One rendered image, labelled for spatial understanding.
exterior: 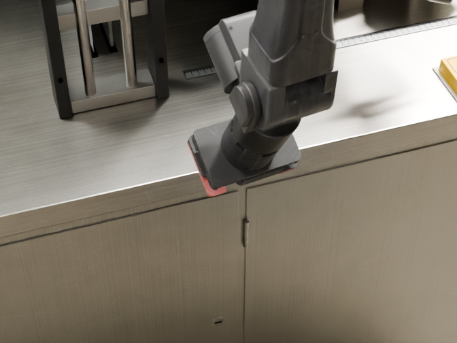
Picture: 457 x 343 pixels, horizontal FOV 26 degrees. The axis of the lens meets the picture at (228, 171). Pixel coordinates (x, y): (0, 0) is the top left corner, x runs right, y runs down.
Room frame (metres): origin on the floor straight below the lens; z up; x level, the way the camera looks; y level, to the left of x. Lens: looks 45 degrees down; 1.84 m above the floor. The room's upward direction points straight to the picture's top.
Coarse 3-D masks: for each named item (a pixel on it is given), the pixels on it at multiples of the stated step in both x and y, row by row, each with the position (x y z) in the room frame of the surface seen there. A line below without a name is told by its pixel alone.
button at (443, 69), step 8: (456, 56) 1.15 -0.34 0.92; (440, 64) 1.14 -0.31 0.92; (448, 64) 1.13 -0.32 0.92; (456, 64) 1.13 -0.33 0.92; (440, 72) 1.14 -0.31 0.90; (448, 72) 1.12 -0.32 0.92; (456, 72) 1.11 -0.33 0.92; (448, 80) 1.11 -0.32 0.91; (456, 80) 1.09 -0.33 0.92; (456, 88) 1.09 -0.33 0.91
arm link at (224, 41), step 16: (240, 16) 0.77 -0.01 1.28; (208, 32) 0.77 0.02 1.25; (224, 32) 0.76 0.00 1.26; (240, 32) 0.75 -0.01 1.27; (208, 48) 0.77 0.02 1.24; (224, 48) 0.75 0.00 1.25; (240, 48) 0.73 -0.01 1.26; (224, 64) 0.74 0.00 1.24; (240, 64) 0.72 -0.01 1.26; (224, 80) 0.73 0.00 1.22; (240, 96) 0.66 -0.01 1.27; (256, 96) 0.65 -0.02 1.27; (240, 112) 0.66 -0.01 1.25; (256, 112) 0.65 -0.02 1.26; (256, 128) 0.67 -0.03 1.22
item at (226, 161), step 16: (208, 128) 0.76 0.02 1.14; (224, 128) 0.76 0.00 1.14; (208, 144) 0.74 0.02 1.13; (224, 144) 0.73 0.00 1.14; (288, 144) 0.75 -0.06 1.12; (208, 160) 0.73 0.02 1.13; (224, 160) 0.73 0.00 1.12; (240, 160) 0.71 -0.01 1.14; (256, 160) 0.70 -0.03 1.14; (272, 160) 0.74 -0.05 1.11; (288, 160) 0.74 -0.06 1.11; (208, 176) 0.71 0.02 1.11; (224, 176) 0.71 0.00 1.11; (240, 176) 0.71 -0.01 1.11
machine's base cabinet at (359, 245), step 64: (256, 192) 0.99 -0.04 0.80; (320, 192) 1.02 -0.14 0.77; (384, 192) 1.05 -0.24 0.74; (448, 192) 1.09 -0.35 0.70; (0, 256) 0.87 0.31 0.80; (64, 256) 0.90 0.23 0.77; (128, 256) 0.93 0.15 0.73; (192, 256) 0.96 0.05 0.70; (256, 256) 0.99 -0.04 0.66; (320, 256) 1.02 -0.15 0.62; (384, 256) 1.06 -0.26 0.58; (448, 256) 1.09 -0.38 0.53; (0, 320) 0.87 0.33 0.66; (64, 320) 0.89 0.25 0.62; (128, 320) 0.92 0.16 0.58; (192, 320) 0.95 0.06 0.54; (256, 320) 0.99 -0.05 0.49; (320, 320) 1.02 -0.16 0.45; (384, 320) 1.06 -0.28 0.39; (448, 320) 1.10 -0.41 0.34
